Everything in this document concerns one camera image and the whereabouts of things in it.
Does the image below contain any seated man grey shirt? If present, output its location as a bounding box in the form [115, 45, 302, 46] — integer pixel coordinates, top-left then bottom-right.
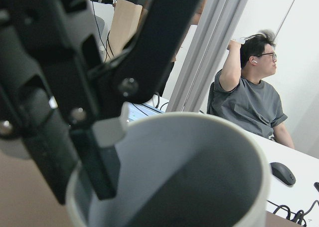
[207, 30, 295, 148]

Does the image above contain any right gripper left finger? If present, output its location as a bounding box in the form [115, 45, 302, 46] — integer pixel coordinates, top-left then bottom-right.
[0, 0, 124, 204]

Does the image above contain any aluminium frame post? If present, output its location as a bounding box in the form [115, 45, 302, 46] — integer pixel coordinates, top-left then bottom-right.
[166, 0, 248, 112]

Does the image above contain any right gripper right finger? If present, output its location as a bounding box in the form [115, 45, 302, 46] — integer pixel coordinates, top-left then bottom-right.
[88, 0, 202, 120]

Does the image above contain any wooden board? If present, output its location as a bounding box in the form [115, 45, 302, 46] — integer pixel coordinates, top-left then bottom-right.
[106, 0, 143, 61]

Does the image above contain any black computer mouse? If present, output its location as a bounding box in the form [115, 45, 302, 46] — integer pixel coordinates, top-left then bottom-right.
[270, 162, 296, 186]

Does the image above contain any white HOME mug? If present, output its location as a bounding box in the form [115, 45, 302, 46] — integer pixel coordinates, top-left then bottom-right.
[66, 112, 271, 227]

